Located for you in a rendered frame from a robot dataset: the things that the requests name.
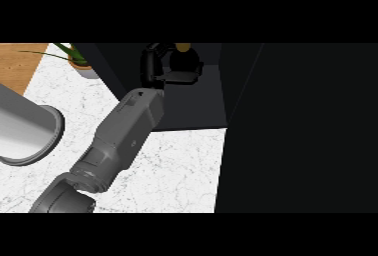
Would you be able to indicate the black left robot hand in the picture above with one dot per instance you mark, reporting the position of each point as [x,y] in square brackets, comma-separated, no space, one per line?
[149,68]

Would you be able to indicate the dark cabinet door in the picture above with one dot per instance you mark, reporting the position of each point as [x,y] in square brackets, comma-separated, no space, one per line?
[300,133]

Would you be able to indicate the dark open cabinet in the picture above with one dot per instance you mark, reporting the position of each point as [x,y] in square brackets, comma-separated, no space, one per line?
[196,106]

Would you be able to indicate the grey cylinder with rim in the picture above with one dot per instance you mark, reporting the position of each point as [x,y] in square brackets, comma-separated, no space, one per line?
[24,126]

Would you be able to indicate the green potted plant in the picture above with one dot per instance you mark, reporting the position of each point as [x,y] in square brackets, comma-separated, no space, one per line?
[78,60]

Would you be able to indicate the dark wine bottle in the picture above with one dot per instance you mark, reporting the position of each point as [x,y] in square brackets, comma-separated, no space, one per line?
[183,60]

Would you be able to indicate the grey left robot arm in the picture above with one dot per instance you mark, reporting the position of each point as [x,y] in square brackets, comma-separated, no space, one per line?
[127,123]

